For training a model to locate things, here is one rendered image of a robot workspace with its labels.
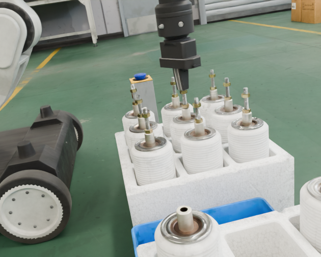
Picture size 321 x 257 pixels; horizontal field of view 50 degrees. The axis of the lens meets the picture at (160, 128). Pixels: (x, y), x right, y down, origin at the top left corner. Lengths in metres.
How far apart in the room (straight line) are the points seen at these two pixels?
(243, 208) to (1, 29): 0.75
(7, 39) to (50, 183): 0.40
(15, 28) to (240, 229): 0.75
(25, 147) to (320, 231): 0.73
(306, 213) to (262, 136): 0.28
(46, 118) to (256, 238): 0.89
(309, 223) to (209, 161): 0.29
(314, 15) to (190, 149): 3.80
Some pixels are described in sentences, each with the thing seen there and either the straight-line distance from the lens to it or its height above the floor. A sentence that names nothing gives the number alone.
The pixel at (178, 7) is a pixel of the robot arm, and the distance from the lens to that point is 0.82.
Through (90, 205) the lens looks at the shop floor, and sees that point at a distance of 1.10.
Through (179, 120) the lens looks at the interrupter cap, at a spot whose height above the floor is 0.25.
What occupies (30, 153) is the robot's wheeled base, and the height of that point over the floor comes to 0.22.
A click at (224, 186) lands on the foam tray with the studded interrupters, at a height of 0.14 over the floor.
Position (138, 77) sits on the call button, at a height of 0.32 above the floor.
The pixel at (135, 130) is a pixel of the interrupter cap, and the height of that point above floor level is 0.25.
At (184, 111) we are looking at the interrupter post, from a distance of 0.90.
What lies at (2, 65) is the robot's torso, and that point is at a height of 0.45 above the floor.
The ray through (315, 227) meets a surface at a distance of 0.59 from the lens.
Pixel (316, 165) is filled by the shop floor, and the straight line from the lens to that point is 1.19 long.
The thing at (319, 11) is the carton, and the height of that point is 0.12.
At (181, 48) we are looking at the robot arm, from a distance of 0.83.
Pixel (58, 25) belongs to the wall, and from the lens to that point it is 5.91.
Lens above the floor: 0.57
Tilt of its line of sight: 21 degrees down
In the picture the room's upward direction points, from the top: 9 degrees counter-clockwise
